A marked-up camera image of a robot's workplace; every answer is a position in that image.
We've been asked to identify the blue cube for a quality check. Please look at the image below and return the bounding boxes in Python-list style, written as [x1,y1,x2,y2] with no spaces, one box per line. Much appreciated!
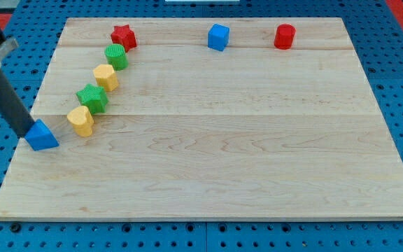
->
[207,24,230,51]

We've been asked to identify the wooden board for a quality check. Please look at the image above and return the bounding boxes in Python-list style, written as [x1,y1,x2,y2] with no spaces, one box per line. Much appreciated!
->
[0,17,403,222]

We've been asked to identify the yellow hexagon block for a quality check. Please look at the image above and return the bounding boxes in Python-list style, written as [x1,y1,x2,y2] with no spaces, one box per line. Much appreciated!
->
[93,64,119,92]

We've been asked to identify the green star block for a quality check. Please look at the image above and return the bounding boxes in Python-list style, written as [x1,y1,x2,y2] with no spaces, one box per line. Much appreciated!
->
[76,84,108,114]

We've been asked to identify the green cylinder block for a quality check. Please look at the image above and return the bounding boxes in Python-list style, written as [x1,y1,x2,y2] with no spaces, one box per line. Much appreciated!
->
[104,43,129,71]

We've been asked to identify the red cylinder block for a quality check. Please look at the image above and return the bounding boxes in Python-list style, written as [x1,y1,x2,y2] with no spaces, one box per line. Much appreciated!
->
[274,24,296,50]

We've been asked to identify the red star block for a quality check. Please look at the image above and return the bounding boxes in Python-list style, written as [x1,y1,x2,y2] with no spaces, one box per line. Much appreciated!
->
[111,24,137,53]

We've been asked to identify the yellow heart block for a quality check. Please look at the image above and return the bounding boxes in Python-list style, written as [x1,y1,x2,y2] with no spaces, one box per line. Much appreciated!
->
[66,106,94,137]

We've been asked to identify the blue triangle block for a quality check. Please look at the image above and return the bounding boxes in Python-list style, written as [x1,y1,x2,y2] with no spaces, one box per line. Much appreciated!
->
[24,119,59,151]

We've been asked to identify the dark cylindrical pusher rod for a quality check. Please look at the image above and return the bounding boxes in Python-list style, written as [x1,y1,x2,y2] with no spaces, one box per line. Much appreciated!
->
[0,70,35,137]

